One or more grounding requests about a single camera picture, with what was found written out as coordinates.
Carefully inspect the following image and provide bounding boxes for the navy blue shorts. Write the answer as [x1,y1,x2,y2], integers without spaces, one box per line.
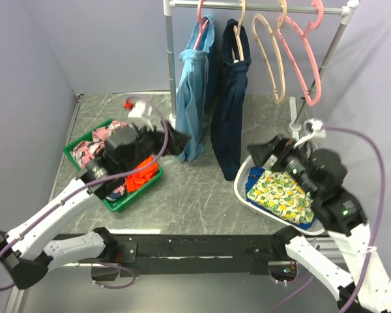
[210,19,252,181]

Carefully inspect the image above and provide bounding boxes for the beige hanger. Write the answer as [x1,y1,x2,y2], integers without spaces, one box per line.
[251,0,288,105]
[232,0,246,63]

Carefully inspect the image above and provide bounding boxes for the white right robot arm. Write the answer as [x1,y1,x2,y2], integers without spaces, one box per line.
[248,136,391,312]

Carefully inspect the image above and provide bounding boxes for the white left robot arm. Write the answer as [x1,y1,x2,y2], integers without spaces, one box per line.
[0,122,190,290]

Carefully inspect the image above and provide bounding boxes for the light blue shorts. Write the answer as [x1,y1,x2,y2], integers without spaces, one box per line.
[176,15,216,162]

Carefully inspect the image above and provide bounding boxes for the pink hanger holding shorts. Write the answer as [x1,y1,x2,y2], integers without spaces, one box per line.
[193,0,209,50]

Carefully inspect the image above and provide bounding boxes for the pink empty hanger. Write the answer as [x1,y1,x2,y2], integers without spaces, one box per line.
[276,0,325,108]

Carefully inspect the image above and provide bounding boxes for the white plastic laundry basket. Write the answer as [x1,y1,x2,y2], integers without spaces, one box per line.
[233,155,325,237]

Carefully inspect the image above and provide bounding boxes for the orange garment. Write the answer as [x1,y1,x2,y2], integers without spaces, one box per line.
[125,156,158,193]

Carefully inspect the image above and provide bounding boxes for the lemon print garment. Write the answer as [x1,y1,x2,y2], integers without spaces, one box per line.
[246,169,315,225]

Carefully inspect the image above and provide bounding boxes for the pink patterned garment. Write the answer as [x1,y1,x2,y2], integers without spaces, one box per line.
[72,120,131,200]

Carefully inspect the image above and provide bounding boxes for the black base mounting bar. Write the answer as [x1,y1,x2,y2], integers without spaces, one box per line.
[78,233,310,283]

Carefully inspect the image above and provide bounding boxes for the metal clothes rack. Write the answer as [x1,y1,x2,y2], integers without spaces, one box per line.
[163,1,360,139]

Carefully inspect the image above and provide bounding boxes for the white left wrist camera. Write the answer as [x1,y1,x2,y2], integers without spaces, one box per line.
[123,100,154,130]

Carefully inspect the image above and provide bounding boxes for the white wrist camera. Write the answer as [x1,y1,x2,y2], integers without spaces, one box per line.
[123,100,154,130]
[293,119,326,149]

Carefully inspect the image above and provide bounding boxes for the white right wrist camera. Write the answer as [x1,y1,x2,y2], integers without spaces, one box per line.
[293,119,326,149]

